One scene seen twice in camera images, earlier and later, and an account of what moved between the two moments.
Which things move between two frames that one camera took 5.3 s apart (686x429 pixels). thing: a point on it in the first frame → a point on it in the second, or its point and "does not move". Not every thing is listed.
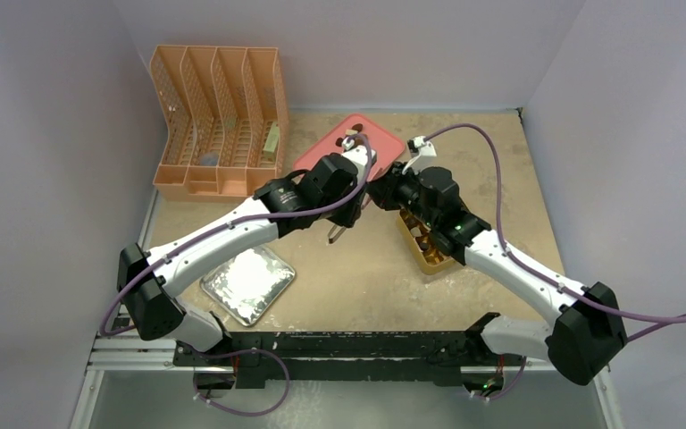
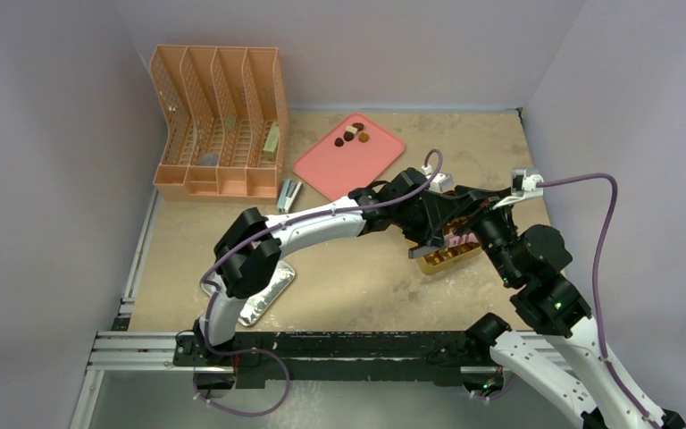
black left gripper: x=347 y=218 → x=425 y=237
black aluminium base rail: x=430 y=355 does not move
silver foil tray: x=249 y=285 does not move
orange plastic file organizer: x=226 y=116 does not move
